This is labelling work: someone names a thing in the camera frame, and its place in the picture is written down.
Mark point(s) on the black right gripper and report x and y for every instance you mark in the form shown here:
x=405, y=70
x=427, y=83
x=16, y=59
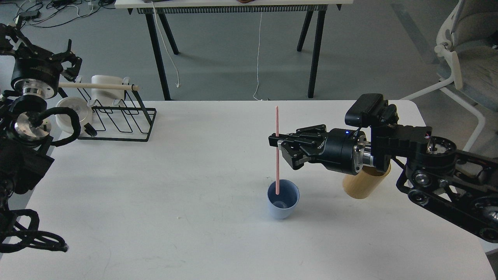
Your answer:
x=341, y=150

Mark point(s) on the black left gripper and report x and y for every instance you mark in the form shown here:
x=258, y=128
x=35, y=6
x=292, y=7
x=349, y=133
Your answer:
x=33, y=75

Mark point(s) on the pink chopstick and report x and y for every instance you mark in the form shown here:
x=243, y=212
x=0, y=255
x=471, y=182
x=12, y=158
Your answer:
x=277, y=167

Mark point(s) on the light blue cup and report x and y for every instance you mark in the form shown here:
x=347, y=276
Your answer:
x=281, y=205

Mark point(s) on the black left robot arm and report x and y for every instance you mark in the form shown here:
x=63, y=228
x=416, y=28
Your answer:
x=28, y=129

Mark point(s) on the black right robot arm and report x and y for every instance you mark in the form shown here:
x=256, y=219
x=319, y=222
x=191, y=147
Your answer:
x=456, y=185

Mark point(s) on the white plastic cup on rack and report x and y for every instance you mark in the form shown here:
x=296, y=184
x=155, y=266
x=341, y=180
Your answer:
x=107, y=97

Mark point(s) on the bamboo cylinder holder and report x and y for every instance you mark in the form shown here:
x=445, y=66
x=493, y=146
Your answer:
x=360, y=186

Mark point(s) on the white background table black legs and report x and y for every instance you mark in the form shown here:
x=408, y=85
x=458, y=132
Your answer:
x=233, y=22

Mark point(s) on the white office chair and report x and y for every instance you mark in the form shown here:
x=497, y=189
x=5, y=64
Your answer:
x=468, y=76

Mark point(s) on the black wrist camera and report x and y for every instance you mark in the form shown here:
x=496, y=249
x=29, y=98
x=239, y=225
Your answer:
x=371, y=110

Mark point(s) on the wooden rack handle rod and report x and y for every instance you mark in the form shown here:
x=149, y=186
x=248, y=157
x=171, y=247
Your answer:
x=99, y=86

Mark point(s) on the black wire dish rack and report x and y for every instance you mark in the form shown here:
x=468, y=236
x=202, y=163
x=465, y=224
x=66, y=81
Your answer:
x=130, y=121

